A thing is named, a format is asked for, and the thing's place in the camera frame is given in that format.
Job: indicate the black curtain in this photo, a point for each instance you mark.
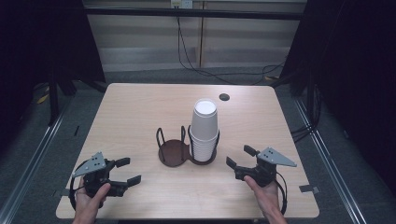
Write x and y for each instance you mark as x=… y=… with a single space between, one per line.
x=358 y=62
x=37 y=46

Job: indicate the dark round table grommet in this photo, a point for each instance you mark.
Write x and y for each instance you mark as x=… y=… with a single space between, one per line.
x=224 y=97

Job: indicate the black tape strip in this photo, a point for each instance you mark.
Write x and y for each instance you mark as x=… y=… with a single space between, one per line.
x=76 y=130

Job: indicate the aluminium floor rail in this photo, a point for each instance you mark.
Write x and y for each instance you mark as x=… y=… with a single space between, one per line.
x=332 y=168
x=38 y=157

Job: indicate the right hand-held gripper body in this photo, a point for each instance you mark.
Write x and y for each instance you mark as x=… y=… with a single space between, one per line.
x=264 y=171

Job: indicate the yellow tape strip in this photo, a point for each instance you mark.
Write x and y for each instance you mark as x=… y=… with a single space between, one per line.
x=42 y=99

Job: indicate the stack of white cups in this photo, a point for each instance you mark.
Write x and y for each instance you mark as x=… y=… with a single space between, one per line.
x=204 y=124

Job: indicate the black horizontal bar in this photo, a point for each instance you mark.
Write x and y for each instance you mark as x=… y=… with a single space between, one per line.
x=186 y=13

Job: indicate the person's right hand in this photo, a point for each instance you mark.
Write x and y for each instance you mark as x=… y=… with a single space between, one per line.
x=267 y=199

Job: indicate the white wall outlet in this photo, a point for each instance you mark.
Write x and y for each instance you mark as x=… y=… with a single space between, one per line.
x=182 y=3

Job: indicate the grey tape piece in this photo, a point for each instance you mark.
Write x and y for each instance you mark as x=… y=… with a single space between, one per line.
x=308 y=188

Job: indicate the black metal stand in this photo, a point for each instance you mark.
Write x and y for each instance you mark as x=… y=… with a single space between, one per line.
x=53 y=102

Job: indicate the person's left hand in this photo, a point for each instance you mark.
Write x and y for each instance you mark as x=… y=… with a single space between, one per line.
x=87 y=207

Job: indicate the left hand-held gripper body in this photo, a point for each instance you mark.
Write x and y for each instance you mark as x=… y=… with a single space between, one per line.
x=93 y=166

